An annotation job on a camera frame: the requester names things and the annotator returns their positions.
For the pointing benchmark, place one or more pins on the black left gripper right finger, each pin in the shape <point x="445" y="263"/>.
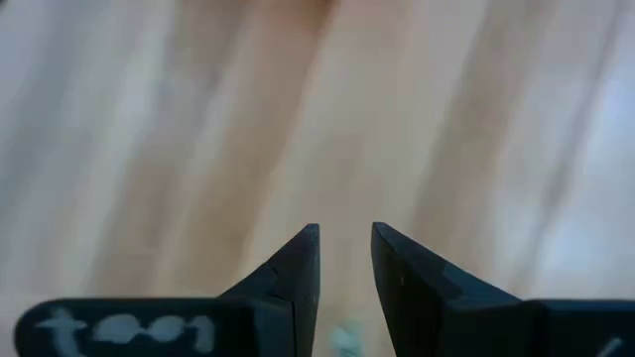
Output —
<point x="426" y="307"/>

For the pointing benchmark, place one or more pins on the green white packet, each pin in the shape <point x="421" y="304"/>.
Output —
<point x="346" y="339"/>

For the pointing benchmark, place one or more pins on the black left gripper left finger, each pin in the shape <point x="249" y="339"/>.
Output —
<point x="278" y="307"/>

